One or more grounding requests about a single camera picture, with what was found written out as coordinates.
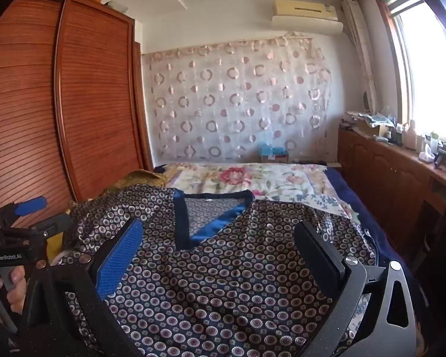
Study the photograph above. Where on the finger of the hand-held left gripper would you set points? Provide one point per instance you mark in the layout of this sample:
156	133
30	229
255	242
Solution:
31	206
55	226

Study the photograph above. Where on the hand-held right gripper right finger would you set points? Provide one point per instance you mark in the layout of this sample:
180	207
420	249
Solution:
319	264

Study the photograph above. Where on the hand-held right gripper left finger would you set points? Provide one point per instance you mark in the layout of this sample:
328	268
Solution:
119	260

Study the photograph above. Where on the navy circle-patterned shirt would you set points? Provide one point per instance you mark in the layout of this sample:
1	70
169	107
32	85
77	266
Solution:
215	286

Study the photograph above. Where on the person's left hand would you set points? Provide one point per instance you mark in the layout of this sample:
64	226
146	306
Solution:
16	290

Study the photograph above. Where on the dark blue bedspread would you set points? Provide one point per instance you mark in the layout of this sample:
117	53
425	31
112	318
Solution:
368	215

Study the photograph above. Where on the golden brown patterned cloth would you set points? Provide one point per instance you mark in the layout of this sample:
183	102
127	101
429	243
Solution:
137	182

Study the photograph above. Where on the floral bedsheet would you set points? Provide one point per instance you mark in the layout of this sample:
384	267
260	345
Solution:
267	178

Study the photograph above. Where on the low wooden cabinet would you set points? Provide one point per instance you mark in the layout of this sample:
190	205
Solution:
390	186

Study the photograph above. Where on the blue tissue pack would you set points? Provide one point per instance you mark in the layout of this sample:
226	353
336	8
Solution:
273	153

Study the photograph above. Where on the cardboard box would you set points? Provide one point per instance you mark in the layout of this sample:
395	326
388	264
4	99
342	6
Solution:
370	128

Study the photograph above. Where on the white bottle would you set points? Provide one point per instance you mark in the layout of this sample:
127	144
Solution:
411	135

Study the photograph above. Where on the oval standing mirror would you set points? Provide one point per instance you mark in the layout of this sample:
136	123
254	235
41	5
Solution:
366	101

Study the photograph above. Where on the sheer circle-patterned curtain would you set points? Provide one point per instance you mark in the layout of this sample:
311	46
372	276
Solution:
238	104

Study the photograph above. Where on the white wrapped pipe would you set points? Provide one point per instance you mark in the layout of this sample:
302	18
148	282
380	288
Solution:
360	52

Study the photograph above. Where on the window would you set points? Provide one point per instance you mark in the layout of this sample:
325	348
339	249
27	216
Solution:
423	63

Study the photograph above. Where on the wall air conditioner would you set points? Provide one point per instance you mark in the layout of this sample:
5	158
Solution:
306	16

